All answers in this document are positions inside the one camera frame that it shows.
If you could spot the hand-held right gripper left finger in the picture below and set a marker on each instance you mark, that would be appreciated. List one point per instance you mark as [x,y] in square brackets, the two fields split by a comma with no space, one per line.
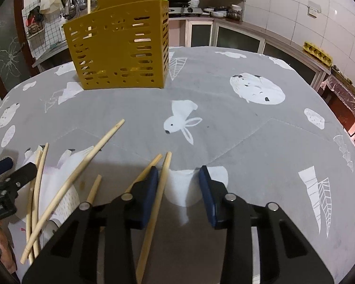
[150,195]

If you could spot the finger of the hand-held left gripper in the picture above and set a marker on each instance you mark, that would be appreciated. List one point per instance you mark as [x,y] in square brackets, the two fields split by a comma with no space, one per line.
[0,167]
[22,174]

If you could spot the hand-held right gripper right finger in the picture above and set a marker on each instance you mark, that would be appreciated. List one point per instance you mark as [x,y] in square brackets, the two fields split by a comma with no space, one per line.
[208,196]

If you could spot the yellow perforated utensil holder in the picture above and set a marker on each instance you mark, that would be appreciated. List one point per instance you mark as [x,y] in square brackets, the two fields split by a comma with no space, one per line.
[118,50]

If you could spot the person's left hand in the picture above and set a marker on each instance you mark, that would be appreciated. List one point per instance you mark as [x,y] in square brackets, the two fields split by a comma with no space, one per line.
[6,248]

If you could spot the grey printed tablecloth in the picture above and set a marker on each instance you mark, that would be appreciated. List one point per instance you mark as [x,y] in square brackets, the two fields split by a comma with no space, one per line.
[224,124]

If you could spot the steel sink counter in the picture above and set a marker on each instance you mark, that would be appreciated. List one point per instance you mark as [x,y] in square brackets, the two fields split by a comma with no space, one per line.
[48,54]

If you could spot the dark red hanging bag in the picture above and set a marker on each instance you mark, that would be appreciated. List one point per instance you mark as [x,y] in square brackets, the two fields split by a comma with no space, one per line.
[35,23]

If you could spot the kitchen base cabinet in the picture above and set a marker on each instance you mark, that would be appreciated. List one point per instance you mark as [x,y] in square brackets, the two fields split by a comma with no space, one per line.
[236,37]

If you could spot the plastic covered marble counter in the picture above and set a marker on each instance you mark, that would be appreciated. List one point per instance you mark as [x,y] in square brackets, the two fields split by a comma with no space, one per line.
[343,94]

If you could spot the white hanging plastic bag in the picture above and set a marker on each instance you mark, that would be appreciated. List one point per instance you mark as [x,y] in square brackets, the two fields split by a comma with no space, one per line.
[51,2]

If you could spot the steel faucet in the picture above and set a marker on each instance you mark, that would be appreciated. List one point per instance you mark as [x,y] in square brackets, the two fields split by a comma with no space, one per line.
[74,4]

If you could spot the yellow egg carton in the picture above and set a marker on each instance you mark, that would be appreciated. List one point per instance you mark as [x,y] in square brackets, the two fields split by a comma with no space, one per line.
[318,52]

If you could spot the stack of dishes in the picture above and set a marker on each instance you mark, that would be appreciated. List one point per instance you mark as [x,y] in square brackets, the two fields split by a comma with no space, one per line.
[224,12]

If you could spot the gas stove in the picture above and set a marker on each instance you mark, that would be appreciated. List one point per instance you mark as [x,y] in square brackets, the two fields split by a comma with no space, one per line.
[185,11]

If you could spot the white wall socket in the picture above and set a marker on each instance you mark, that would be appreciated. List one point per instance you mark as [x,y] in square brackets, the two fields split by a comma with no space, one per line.
[314,9]

